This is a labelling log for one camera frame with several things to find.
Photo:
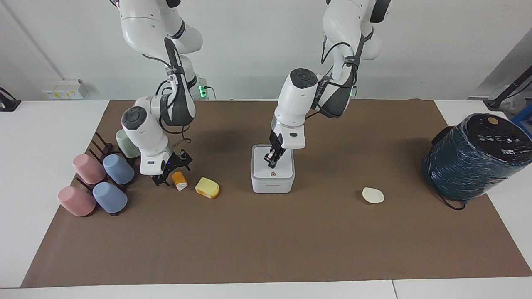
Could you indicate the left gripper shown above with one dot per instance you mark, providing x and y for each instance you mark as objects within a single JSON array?
[{"x": 277, "y": 143}]

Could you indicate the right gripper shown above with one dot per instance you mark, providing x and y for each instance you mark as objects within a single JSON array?
[{"x": 171, "y": 165}]

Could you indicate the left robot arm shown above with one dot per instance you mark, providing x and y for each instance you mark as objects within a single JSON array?
[{"x": 295, "y": 99}]

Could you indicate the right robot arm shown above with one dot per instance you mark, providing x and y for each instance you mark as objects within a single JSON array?
[{"x": 143, "y": 25}]

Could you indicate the orange and white trash piece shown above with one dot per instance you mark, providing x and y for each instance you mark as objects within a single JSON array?
[{"x": 180, "y": 179}]

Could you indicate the small white square bin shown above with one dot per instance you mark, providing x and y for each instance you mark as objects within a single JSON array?
[{"x": 272, "y": 180}]

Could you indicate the yellow sponge piece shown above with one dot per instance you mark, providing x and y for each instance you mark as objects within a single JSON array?
[{"x": 207, "y": 187}]

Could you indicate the green cup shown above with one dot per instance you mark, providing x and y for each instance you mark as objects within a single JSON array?
[{"x": 128, "y": 145}]

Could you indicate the blue cup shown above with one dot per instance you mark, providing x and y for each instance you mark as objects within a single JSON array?
[
  {"x": 119, "y": 170},
  {"x": 109, "y": 198}
]

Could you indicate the black cup rack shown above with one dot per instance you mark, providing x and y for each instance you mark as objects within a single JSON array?
[{"x": 101, "y": 144}]

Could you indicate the pink cup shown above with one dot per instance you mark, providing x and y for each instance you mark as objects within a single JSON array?
[
  {"x": 88, "y": 169},
  {"x": 75, "y": 202}
]

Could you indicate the cream toy slice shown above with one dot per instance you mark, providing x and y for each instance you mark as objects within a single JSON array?
[{"x": 373, "y": 195}]

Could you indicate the black stand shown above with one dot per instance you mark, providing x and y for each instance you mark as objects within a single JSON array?
[
  {"x": 7, "y": 103},
  {"x": 509, "y": 89}
]

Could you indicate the dark teal plastic-wrapped cylinder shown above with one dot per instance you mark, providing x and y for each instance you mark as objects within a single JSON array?
[{"x": 469, "y": 166}]

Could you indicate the white wall socket box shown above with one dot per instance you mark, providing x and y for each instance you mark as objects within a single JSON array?
[{"x": 64, "y": 89}]

